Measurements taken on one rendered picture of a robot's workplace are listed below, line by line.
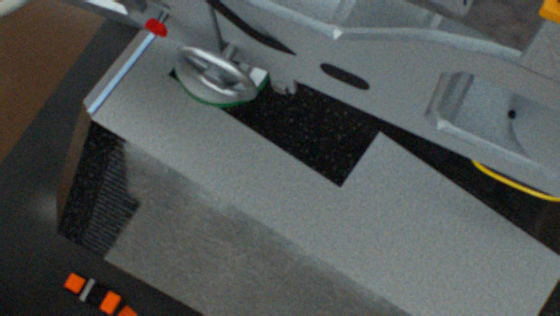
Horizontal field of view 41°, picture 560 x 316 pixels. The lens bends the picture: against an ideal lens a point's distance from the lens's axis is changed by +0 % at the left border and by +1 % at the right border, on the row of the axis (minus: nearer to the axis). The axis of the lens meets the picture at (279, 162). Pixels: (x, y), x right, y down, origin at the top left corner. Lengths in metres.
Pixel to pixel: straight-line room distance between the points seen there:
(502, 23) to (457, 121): 0.37
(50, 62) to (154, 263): 1.20
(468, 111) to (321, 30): 0.28
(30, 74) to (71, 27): 0.22
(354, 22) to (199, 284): 0.87
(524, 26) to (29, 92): 2.15
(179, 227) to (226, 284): 0.16
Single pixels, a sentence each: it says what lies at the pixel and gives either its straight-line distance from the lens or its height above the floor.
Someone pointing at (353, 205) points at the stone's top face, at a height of 0.87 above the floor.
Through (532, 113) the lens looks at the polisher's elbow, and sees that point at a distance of 1.09.
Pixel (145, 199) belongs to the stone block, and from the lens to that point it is 1.67.
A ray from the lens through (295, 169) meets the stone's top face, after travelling 1.56.
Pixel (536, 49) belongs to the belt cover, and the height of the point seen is 1.66.
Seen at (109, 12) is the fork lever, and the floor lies 1.02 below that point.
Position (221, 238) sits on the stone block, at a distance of 1.61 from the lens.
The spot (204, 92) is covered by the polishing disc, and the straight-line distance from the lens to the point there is 1.61.
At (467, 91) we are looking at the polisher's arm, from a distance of 1.19.
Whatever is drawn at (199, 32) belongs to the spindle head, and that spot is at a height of 1.26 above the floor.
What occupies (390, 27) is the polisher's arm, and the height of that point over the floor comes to 1.50.
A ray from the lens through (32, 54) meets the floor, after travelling 2.80.
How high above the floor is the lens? 2.37
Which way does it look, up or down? 73 degrees down
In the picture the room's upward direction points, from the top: 9 degrees counter-clockwise
